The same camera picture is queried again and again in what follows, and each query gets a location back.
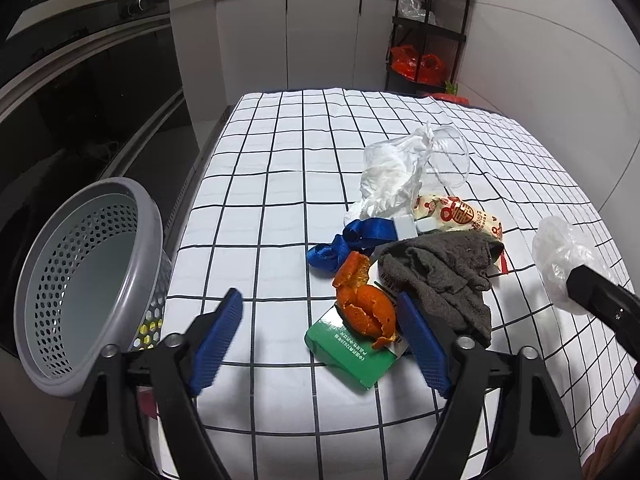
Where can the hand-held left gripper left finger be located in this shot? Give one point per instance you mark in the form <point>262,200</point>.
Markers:
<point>215,345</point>

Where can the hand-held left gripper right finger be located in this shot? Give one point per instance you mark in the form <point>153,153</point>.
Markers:
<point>420,347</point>

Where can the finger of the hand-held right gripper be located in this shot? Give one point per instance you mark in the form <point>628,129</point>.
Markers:
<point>600,300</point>

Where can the orange tangerine peel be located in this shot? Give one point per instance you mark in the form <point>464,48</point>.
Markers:
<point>367,310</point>

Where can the clear plastic bag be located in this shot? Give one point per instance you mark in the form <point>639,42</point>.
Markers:
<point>555,250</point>

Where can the green and white carton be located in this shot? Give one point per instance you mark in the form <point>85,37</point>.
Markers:
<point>345,355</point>

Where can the grey perforated plastic basket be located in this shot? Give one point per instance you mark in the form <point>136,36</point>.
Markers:
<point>75,270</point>

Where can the white tissue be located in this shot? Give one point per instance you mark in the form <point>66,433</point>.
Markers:
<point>387,175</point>

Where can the clear plastic cup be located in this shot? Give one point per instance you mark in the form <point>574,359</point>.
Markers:
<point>450,160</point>

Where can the grey rag cloth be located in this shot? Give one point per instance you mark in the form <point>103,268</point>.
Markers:
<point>440,275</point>

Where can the small pale plastic piece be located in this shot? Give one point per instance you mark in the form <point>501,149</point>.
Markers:
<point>406,227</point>

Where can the white red-print snack packet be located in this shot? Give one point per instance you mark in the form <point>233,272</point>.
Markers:
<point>460,215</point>

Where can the white black-grid tablecloth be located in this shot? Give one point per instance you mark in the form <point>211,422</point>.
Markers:
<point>280,210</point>

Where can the red plant pot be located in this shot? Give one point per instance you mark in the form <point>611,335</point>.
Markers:
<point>447,96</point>

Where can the red plastic bag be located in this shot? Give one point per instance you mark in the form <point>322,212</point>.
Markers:
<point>404,62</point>
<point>432,67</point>

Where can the black metal shelf rack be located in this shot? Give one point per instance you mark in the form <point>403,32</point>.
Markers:
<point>440,32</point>

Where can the grey kitchen cabinets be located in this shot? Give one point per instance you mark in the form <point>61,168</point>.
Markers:
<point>320,35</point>

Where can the white plastic bag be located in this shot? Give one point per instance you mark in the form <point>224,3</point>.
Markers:
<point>415,7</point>

